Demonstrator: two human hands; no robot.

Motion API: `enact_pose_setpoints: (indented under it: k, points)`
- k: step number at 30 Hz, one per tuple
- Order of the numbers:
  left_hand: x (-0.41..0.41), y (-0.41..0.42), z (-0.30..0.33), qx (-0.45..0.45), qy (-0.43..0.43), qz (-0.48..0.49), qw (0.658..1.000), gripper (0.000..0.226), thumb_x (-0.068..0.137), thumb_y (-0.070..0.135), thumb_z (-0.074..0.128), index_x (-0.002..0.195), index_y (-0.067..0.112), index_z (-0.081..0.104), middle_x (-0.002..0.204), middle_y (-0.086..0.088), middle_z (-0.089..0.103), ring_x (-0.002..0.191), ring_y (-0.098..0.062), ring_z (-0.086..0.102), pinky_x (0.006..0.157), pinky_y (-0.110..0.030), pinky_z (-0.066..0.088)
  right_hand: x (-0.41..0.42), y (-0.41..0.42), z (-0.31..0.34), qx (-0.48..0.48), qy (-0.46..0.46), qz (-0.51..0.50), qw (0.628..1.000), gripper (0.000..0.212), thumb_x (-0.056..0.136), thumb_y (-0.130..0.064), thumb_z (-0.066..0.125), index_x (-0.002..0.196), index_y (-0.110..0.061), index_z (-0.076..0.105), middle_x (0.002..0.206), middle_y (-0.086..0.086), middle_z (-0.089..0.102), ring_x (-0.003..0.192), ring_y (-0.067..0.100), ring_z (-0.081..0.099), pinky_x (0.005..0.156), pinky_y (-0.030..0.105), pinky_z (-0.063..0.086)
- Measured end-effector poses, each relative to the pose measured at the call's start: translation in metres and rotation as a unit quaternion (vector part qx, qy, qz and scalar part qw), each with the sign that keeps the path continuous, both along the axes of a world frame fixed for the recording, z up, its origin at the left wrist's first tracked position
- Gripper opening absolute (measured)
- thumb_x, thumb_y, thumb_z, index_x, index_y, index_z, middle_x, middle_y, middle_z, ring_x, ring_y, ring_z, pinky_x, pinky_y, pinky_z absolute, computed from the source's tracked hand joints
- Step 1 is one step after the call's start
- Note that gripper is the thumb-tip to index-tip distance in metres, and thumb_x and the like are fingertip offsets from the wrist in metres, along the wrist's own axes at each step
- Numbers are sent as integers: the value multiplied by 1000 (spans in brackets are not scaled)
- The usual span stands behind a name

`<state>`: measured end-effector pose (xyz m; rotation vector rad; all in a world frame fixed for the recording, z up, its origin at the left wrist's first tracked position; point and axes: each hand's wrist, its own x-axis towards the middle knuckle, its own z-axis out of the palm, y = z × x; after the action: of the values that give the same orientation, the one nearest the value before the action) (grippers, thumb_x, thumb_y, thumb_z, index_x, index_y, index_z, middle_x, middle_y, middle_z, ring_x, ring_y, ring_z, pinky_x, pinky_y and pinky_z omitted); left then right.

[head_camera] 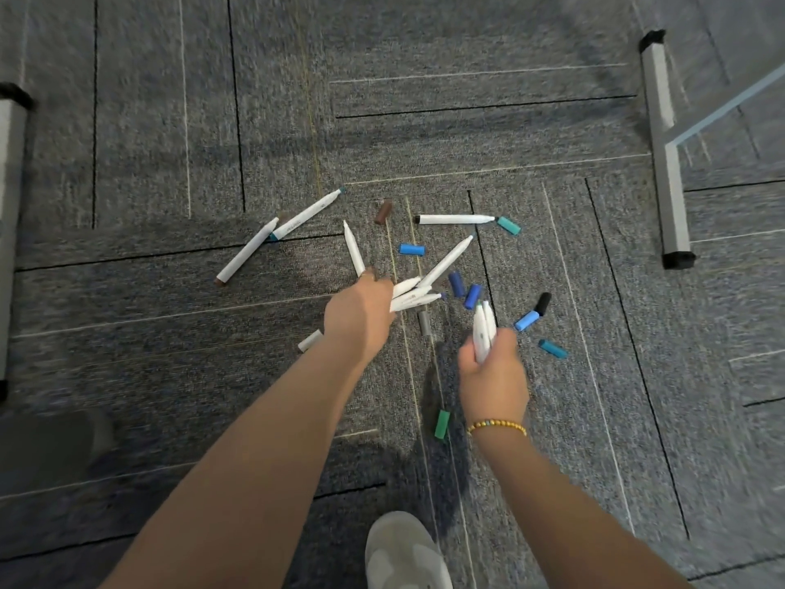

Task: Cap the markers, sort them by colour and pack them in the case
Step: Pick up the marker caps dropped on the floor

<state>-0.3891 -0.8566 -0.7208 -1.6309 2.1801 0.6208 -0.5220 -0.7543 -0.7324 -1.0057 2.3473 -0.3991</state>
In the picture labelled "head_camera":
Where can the person's right hand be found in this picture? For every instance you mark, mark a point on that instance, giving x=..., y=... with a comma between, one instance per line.
x=497, y=386

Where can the person's right forearm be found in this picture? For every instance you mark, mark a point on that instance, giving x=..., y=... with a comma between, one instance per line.
x=570, y=521

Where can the person's left forearm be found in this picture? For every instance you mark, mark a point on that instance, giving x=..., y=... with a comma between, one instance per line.
x=245, y=484

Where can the group of cool-coloured white markers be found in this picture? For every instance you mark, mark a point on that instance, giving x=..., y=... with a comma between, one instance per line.
x=454, y=219

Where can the mobile whiteboard with stand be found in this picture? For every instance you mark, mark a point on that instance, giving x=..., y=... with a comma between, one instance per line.
x=671, y=196

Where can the person's grey sneaker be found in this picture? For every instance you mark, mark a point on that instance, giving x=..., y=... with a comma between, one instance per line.
x=405, y=552

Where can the person's left hand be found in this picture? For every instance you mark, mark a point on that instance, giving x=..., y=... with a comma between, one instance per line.
x=359, y=315

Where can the group of cool-coloured marker caps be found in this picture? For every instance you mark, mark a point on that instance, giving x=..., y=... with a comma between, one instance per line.
x=411, y=249

